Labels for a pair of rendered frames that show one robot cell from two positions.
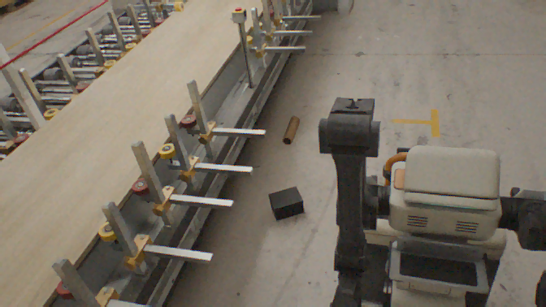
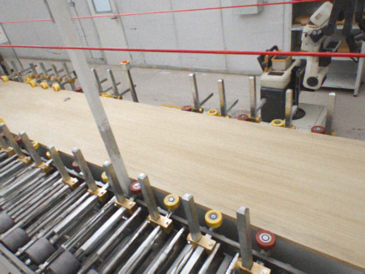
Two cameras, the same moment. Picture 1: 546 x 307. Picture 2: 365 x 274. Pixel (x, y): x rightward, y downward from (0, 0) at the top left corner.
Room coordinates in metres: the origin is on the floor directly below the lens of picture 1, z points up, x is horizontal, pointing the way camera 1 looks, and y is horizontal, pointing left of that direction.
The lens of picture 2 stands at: (1.21, 2.38, 1.96)
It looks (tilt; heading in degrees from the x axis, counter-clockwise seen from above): 32 degrees down; 291
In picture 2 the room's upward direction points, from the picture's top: 12 degrees counter-clockwise
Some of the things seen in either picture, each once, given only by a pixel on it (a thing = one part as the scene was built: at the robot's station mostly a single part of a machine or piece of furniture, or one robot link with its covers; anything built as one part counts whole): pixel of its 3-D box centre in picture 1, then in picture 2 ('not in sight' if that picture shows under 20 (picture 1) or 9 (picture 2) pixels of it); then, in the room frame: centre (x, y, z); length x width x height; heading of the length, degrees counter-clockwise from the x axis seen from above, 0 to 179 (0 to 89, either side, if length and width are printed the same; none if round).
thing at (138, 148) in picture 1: (154, 187); (253, 106); (1.31, 0.51, 0.94); 0.04 x 0.04 x 0.48; 69
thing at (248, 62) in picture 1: (246, 55); (133, 91); (2.47, 0.08, 0.93); 0.05 x 0.05 x 0.45; 69
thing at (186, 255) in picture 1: (161, 252); (286, 120); (1.08, 0.50, 0.80); 0.43 x 0.03 x 0.04; 69
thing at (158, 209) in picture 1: (164, 201); (251, 118); (1.33, 0.51, 0.83); 0.14 x 0.06 x 0.05; 159
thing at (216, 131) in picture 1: (225, 132); (199, 104); (1.78, 0.23, 0.83); 0.43 x 0.03 x 0.04; 69
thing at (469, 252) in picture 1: (435, 269); (327, 50); (0.69, -0.40, 0.99); 0.28 x 0.16 x 0.22; 69
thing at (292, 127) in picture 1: (291, 130); not in sight; (2.82, -0.17, 0.04); 0.30 x 0.08 x 0.08; 159
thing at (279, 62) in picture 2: not in sight; (282, 61); (1.07, -0.55, 0.87); 0.23 x 0.15 x 0.11; 69
